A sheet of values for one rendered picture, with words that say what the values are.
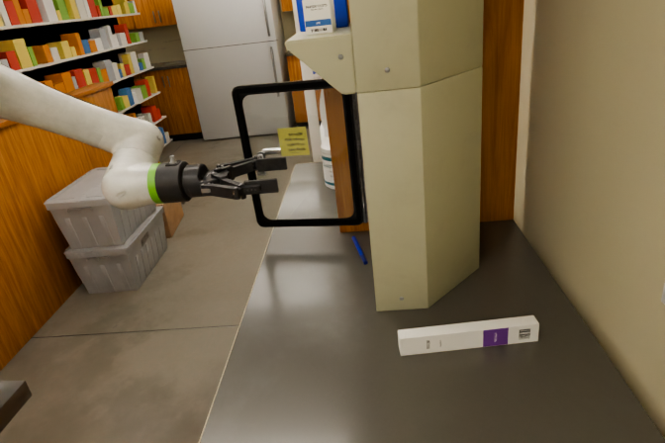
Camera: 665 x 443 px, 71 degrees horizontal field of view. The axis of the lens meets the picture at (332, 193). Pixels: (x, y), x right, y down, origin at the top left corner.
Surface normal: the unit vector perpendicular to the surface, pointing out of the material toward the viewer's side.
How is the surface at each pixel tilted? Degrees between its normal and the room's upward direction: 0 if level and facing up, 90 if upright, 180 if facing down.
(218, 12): 90
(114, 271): 95
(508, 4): 90
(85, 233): 95
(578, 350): 0
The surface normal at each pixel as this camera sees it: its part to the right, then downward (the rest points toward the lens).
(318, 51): -0.04, 0.40
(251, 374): -0.11, -0.91
